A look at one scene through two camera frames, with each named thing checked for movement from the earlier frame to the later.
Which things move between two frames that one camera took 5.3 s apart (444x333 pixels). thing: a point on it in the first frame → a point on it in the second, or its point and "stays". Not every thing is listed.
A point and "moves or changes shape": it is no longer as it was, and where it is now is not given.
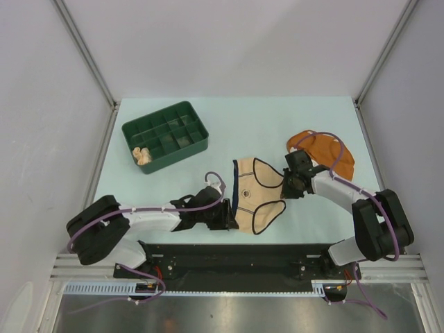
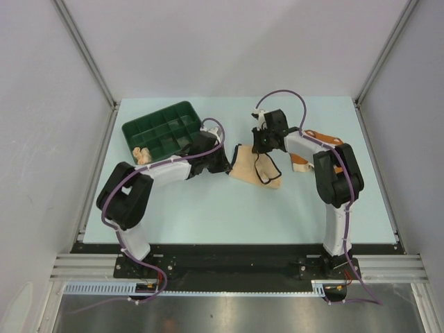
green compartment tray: [170, 134] stays
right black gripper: [286, 193] → [258, 148]
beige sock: [141, 155] stays
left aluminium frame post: [87, 53] stays
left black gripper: [226, 220] → [223, 164]
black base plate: [237, 268] stays
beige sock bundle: [257, 201] moves or changes shape
